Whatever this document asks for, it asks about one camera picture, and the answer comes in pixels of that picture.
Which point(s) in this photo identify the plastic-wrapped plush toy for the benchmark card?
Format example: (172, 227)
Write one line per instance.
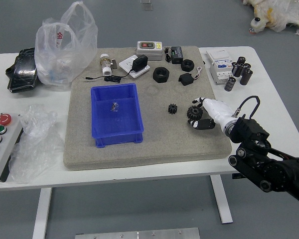
(284, 15)

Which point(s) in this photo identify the white table leg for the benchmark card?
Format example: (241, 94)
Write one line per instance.
(221, 199)
(41, 214)

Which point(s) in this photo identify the crumpled clear plastic bag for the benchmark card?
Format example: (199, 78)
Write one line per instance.
(37, 144)

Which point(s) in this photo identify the big black hex nut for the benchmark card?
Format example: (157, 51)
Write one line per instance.
(161, 74)

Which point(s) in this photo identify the small black gear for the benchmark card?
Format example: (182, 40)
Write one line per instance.
(173, 109)

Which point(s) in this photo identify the black power supply module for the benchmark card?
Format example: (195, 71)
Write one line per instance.
(178, 54)

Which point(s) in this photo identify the black power adapter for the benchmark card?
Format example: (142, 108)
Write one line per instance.
(139, 63)

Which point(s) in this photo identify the grey control button box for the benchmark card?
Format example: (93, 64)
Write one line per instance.
(2, 139)

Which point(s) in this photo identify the black cylindrical capacitor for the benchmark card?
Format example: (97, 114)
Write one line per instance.
(247, 67)
(246, 77)
(236, 69)
(241, 60)
(230, 84)

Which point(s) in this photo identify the brass valve white fitting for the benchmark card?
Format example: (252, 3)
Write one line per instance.
(105, 66)

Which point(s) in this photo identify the grey-brown foam mat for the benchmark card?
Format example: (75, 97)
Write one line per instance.
(159, 139)

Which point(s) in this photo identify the large clear plastic bag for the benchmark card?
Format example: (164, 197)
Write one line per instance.
(64, 49)

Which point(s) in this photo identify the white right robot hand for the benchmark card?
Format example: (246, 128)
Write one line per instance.
(218, 109)

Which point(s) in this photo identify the black cube module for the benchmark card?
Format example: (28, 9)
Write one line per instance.
(186, 79)

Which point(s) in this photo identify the big black gear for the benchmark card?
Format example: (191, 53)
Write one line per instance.
(194, 112)

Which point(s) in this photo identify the blue plastic box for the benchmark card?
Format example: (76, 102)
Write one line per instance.
(117, 124)

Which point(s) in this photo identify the small clear screw bag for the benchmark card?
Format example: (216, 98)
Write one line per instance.
(114, 107)

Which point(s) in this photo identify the black table control panel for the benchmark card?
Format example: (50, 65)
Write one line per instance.
(237, 176)

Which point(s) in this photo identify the white wall socket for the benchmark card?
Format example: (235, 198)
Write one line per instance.
(125, 64)

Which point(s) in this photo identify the white circuit breaker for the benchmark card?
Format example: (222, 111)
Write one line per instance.
(219, 67)

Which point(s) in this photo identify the grey push-button switch box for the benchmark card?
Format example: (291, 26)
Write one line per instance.
(149, 51)

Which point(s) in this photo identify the silver metal plate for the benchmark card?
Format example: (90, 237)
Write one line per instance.
(137, 234)

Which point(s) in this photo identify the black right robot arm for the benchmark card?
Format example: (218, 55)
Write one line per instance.
(276, 169)

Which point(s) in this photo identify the small metal floor plate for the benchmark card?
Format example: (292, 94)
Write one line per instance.
(146, 4)

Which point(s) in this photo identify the small black hex nut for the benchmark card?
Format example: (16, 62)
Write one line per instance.
(187, 65)

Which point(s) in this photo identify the black plastic tray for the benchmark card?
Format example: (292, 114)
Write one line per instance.
(22, 72)

